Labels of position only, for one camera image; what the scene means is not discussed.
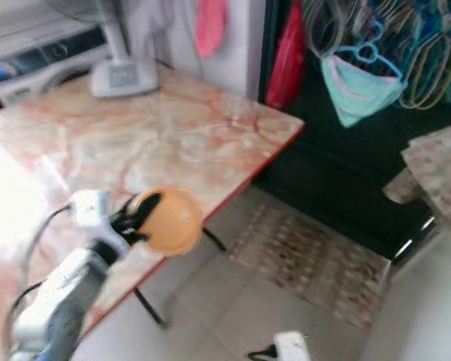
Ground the orange plastic bowl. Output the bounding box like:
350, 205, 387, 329
129, 188, 205, 256

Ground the black metal table leg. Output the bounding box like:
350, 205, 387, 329
203, 229, 229, 252
135, 290, 171, 330

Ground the grey standing fan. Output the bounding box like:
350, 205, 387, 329
45, 0, 159, 99

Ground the brown patterned floor rug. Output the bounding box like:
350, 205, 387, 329
229, 199, 392, 332

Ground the white washing machine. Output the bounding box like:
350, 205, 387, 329
0, 26, 114, 106

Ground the grey hanging cloth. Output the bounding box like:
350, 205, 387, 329
128, 0, 196, 55

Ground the pink hanging cloth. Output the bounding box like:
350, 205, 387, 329
195, 0, 229, 59

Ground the red hanging bag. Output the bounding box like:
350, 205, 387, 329
265, 0, 307, 111

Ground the teal hanging garment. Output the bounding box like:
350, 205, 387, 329
321, 54, 407, 129

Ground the blue plastic clothes hanger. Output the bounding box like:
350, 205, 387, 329
334, 21, 404, 77

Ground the beige patterned cloth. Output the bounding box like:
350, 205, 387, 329
383, 117, 451, 223

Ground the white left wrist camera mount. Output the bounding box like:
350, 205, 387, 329
68, 190, 115, 230

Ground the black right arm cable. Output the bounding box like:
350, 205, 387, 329
248, 344, 277, 361

